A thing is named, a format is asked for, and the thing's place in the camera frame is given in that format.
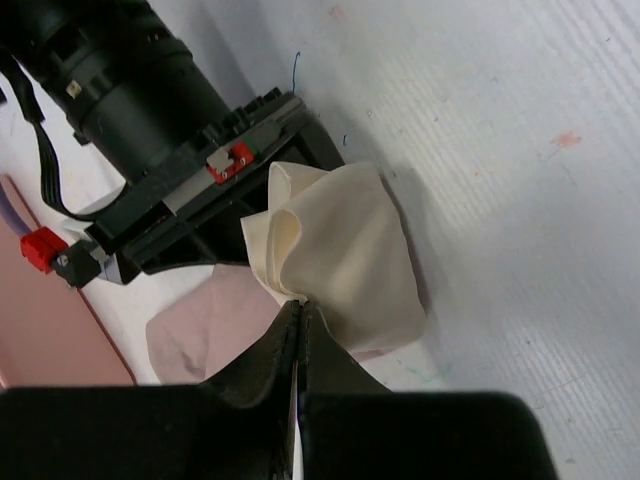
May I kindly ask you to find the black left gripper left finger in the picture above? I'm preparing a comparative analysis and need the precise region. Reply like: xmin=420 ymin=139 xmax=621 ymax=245
xmin=1 ymin=301 xmax=302 ymax=479

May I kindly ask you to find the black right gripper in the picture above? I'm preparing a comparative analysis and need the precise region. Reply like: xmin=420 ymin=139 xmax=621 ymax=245
xmin=52 ymin=89 xmax=344 ymax=288

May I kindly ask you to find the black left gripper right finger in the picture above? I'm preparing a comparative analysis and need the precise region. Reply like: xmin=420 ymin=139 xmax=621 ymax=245
xmin=299 ymin=302 xmax=558 ymax=479

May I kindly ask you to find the pink underwear cream waistband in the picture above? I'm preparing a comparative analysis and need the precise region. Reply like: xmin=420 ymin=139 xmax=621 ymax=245
xmin=146 ymin=162 xmax=426 ymax=384

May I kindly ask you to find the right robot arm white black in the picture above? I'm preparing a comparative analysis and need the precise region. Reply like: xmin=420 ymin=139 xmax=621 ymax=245
xmin=1 ymin=1 xmax=343 ymax=288

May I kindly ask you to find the pink divided organizer tray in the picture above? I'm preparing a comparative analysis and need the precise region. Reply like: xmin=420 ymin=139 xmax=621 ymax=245
xmin=0 ymin=172 xmax=139 ymax=390

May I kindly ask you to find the right wrist camera red cap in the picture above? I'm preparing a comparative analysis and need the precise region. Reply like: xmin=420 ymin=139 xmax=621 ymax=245
xmin=20 ymin=227 xmax=68 ymax=274

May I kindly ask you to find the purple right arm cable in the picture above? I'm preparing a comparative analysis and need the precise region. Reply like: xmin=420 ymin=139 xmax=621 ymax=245
xmin=0 ymin=177 xmax=31 ymax=236

